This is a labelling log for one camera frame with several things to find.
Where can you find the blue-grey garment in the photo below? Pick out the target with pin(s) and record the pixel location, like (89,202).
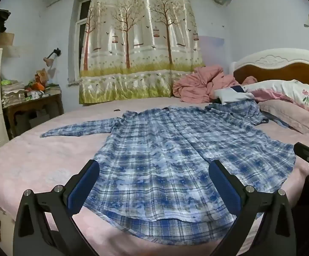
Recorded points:
(277,120)

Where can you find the tree print curtain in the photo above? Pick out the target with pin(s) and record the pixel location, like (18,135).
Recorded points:
(143,45)

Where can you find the white framed window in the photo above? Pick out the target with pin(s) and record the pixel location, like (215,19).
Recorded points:
(80,32)

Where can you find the brown wooden nightstand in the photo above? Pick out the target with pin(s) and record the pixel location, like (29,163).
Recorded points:
(37,104)

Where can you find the blue plaid shirt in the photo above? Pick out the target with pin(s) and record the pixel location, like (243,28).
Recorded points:
(157,152)

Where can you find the black desk lamp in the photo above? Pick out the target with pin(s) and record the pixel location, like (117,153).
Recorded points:
(48,61)

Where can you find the dusty pink pillow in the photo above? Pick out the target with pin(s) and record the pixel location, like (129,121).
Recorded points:
(290,116)

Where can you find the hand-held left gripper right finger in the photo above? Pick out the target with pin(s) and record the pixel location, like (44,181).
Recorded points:
(223,189)

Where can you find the pink cloth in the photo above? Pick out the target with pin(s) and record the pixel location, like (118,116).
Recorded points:
(271,96)

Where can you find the stack of books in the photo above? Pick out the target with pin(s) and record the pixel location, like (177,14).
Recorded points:
(53,87)

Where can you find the tan basket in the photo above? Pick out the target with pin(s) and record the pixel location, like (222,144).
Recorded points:
(5,39)

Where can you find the white flower print pillow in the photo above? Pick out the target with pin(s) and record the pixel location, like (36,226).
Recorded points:
(290,90)

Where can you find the pink checked quilt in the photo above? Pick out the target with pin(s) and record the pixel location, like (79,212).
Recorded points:
(197,85)

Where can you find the brown printed box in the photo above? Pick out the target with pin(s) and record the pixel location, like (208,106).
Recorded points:
(42,76)

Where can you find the pale purple wall sheet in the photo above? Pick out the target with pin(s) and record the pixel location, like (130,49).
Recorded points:
(213,50)

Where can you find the stack of papers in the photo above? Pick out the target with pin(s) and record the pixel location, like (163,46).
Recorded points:
(10,93)

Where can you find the white carved wooden headboard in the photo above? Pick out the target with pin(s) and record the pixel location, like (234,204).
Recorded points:
(277,57)

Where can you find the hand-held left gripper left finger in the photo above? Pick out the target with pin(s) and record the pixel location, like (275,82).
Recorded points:
(84,189)

